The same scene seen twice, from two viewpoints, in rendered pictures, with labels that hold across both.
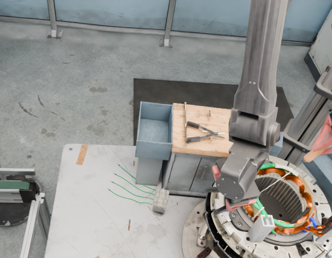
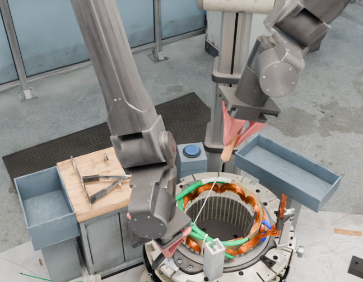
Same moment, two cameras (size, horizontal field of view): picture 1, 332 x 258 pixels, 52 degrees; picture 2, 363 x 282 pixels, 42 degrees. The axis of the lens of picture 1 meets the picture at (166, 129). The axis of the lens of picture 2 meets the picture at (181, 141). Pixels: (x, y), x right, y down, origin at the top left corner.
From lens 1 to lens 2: 0.11 m
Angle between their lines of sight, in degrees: 14
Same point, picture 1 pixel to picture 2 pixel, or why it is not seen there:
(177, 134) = (76, 199)
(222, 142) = not seen: hidden behind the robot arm
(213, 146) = (126, 192)
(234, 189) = (153, 225)
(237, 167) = (145, 198)
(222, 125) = not seen: hidden behind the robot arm
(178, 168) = (97, 240)
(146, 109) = (25, 185)
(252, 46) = (99, 60)
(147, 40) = (0, 100)
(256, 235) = (211, 269)
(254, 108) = (133, 125)
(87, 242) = not seen: outside the picture
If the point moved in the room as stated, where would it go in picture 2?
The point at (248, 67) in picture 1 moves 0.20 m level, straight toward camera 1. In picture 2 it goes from (106, 84) to (96, 190)
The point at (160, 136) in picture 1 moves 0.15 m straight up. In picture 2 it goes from (58, 211) to (47, 169)
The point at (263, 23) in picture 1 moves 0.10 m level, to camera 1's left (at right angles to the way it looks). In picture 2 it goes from (98, 32) to (21, 43)
